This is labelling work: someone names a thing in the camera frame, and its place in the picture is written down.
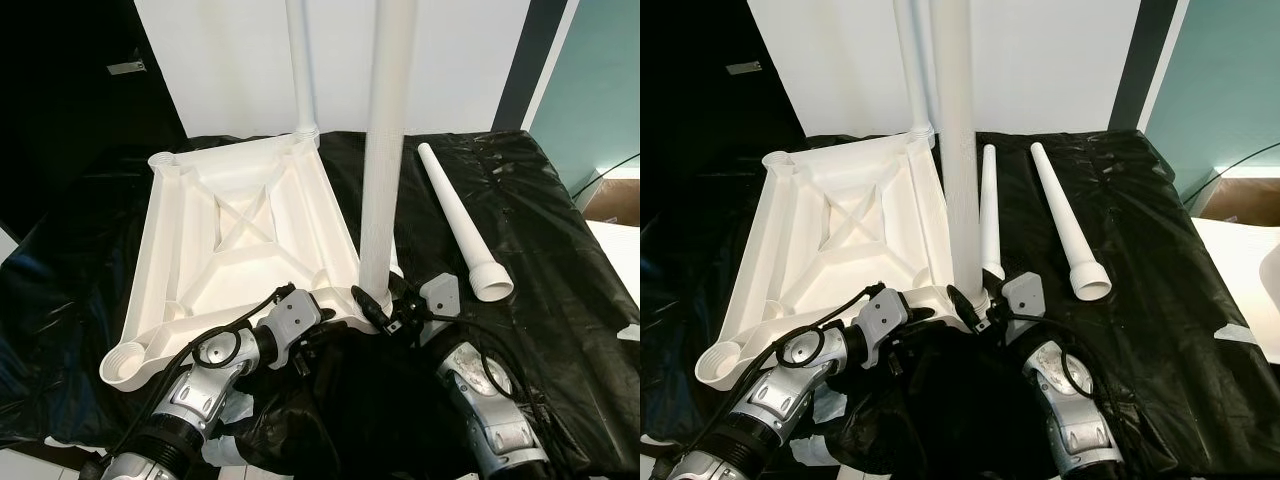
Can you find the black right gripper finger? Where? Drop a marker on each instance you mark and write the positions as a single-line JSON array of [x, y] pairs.
[[962, 302], [368, 303]]

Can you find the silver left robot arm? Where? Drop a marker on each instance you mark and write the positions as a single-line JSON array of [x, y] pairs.
[[190, 400], [775, 400]]

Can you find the black plastic cover sheet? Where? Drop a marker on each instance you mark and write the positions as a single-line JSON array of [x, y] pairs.
[[560, 250], [1170, 280]]

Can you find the silver metal door latch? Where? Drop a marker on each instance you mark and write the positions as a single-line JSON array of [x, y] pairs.
[[127, 68], [746, 68]]

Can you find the black door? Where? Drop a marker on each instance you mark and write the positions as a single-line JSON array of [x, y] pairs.
[[60, 100], [700, 100]]

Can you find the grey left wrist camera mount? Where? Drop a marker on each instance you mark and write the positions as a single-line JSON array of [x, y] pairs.
[[885, 315], [292, 315]]

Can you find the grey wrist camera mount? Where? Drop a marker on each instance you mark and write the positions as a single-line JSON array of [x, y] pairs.
[[292, 315], [885, 315], [440, 300], [1022, 300]]

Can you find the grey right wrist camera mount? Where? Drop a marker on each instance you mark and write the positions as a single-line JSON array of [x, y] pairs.
[[1022, 300], [440, 300]]

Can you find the black vertical wall post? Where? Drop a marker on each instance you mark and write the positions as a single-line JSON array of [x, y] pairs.
[[528, 65], [1143, 65]]

